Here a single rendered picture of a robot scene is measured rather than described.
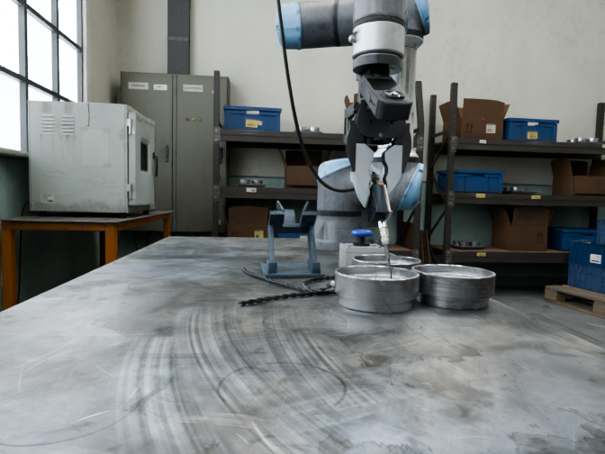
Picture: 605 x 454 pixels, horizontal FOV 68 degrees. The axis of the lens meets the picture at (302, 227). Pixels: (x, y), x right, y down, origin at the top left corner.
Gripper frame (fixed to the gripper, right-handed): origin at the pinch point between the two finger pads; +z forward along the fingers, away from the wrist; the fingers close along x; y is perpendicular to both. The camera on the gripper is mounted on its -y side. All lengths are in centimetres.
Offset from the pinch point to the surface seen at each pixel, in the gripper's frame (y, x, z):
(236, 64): 398, 24, -130
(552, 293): 308, -270, 84
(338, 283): -9.9, 7.6, 10.4
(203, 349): -24.1, 22.6, 13.3
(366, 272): -3.9, 2.2, 10.1
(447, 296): -12.2, -5.5, 11.6
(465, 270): -4.5, -11.9, 9.7
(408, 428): -38.4, 9.7, 13.3
